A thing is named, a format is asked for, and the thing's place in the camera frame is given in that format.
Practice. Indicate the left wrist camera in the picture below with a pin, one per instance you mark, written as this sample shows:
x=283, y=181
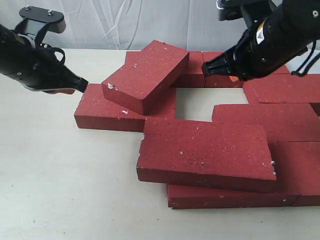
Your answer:
x=37, y=21

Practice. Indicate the third row red brick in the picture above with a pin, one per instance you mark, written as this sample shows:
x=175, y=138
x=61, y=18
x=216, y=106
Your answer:
x=282, y=122

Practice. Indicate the white backdrop cloth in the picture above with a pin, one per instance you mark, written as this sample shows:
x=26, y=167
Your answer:
x=132, y=24

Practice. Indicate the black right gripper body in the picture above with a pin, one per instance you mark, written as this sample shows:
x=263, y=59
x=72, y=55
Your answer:
x=262, y=49

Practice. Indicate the second row right brick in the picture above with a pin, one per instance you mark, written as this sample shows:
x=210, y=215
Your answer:
x=283, y=88

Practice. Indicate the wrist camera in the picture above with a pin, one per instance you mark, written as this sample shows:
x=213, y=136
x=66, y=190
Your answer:
x=37, y=21
x=236, y=9

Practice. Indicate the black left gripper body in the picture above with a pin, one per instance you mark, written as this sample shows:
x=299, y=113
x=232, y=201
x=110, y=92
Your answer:
x=37, y=69

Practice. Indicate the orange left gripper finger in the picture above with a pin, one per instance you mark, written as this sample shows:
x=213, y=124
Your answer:
x=61, y=91

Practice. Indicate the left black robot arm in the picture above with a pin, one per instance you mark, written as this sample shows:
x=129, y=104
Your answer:
x=38, y=69

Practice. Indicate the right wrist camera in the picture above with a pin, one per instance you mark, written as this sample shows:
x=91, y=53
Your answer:
x=236, y=9

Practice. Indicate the chipped top brick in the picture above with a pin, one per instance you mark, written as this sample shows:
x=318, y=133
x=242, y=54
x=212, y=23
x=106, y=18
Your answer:
x=206, y=154

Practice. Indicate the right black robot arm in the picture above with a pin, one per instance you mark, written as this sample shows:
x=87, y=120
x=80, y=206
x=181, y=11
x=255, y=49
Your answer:
x=302, y=16

